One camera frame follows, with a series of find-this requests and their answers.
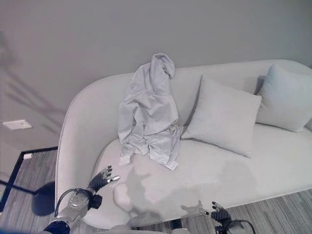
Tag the pale blue square cushion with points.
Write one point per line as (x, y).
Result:
(285, 97)

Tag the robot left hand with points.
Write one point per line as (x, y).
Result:
(102, 179)

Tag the small white floor tag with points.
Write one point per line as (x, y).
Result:
(28, 155)

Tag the white wall outlet plate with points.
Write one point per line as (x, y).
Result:
(17, 124)

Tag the robot torso and legs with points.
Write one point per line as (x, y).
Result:
(151, 228)

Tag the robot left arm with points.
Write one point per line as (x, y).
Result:
(70, 209)

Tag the light grey hooded sweatshirt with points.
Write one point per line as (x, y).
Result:
(148, 109)

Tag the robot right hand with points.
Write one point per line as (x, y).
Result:
(219, 214)

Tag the white fabric sofa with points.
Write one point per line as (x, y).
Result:
(219, 170)

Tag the white square cushion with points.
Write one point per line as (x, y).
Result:
(224, 114)

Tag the black clothes rack base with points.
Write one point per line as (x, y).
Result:
(29, 185)

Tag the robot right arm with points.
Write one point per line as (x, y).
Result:
(231, 228)

